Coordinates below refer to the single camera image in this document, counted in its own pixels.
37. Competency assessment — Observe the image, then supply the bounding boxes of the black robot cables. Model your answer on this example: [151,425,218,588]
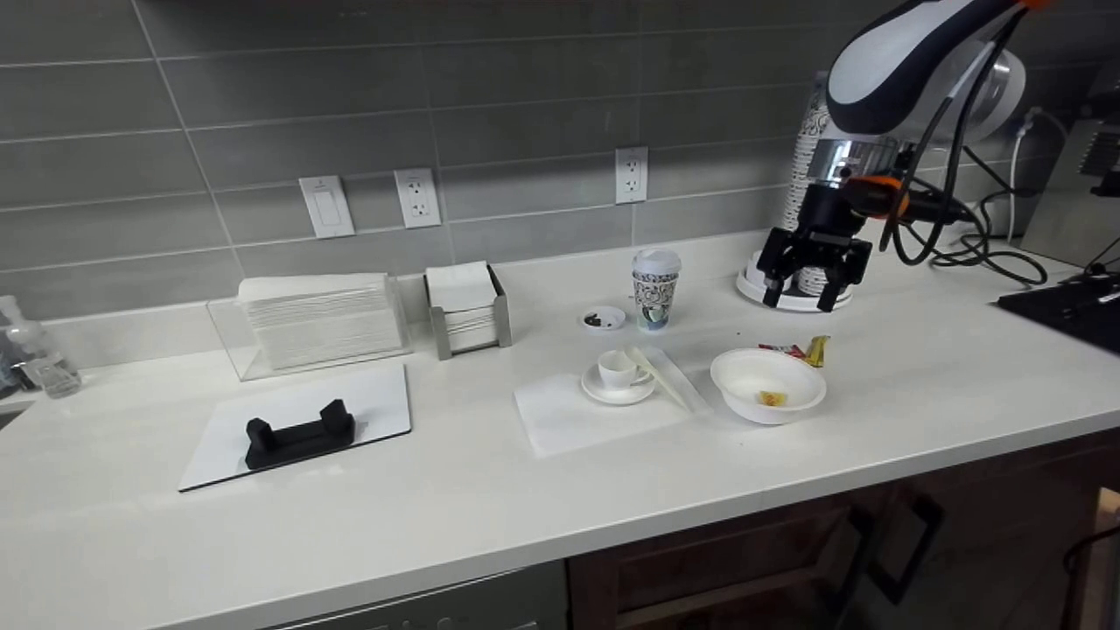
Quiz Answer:
[859,10,1052,291]

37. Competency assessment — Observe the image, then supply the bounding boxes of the white wall outlet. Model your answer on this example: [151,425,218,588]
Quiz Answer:
[612,143,651,210]
[392,166,445,230]

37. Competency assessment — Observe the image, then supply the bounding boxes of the white flat board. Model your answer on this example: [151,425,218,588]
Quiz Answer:
[173,360,417,498]

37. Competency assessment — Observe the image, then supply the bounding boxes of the small white sauce dish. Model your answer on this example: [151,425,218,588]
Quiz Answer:
[576,302,634,336]

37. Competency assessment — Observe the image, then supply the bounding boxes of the white teacup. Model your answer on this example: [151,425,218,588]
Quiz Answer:
[592,346,659,397]

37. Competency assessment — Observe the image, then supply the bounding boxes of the dark wood cabinet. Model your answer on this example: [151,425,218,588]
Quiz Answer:
[565,430,1120,630]

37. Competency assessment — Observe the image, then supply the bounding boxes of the white blank wall plate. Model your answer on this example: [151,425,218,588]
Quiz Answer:
[294,173,357,241]

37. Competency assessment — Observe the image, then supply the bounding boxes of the metal napkin holder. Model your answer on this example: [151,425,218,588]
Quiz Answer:
[420,259,513,365]

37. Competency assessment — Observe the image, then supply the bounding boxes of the lidded patterned paper cup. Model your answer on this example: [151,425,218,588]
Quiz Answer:
[628,245,686,341]

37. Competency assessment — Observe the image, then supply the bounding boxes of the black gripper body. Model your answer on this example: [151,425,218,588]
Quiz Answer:
[751,178,875,279]

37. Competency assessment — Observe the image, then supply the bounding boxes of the black cabinet handle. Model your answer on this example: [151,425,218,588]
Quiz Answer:
[869,487,947,605]

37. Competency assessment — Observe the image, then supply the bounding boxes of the black flat surface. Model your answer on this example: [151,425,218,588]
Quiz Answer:
[992,263,1120,360]

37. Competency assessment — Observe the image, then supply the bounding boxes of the white napkin mat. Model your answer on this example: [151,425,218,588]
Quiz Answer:
[511,346,715,463]

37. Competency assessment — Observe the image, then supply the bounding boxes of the clear wrapped utensil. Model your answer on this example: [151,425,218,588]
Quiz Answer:
[634,344,710,414]

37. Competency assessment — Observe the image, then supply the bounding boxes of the black plastic block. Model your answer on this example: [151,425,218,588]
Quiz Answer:
[240,397,357,477]

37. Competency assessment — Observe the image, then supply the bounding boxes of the clear plastic bottle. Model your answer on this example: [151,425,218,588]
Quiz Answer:
[0,291,82,404]

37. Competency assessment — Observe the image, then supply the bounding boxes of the clear acrylic box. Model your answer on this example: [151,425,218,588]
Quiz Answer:
[207,271,411,384]

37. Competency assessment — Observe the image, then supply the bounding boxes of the white bowl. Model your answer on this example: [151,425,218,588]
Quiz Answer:
[708,346,828,427]

